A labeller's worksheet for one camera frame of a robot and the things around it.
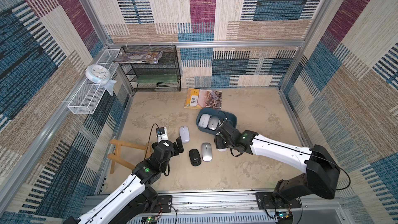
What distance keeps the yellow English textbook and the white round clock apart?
513mm

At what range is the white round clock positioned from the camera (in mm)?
736

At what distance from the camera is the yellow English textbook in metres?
1.11
